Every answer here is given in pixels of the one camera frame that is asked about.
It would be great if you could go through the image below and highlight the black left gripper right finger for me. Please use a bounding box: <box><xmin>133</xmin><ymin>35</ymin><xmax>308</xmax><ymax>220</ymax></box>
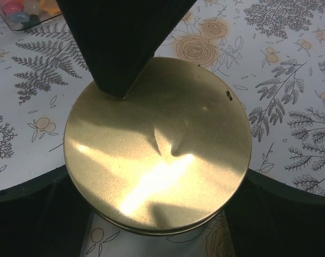
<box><xmin>224</xmin><ymin>171</ymin><xmax>325</xmax><ymax>256</ymax></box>

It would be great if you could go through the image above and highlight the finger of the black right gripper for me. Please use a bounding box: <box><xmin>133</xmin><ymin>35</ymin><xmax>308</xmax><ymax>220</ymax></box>
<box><xmin>57</xmin><ymin>0</ymin><xmax>195</xmax><ymax>99</ymax></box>

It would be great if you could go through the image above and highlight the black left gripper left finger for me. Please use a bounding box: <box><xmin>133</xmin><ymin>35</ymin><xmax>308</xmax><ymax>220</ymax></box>
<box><xmin>0</xmin><ymin>167</ymin><xmax>90</xmax><ymax>256</ymax></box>

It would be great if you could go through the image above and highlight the clear divided candy box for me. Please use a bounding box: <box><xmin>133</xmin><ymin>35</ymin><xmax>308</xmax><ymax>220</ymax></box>
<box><xmin>0</xmin><ymin>0</ymin><xmax>62</xmax><ymax>31</ymax></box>

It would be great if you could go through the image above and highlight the round wooden jar lid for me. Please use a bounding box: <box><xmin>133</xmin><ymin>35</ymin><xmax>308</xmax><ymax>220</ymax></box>
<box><xmin>64</xmin><ymin>57</ymin><xmax>252</xmax><ymax>236</ymax></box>

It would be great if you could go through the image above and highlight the floral patterned table mat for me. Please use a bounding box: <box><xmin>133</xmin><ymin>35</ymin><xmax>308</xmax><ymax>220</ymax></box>
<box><xmin>0</xmin><ymin>1</ymin><xmax>325</xmax><ymax>256</ymax></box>

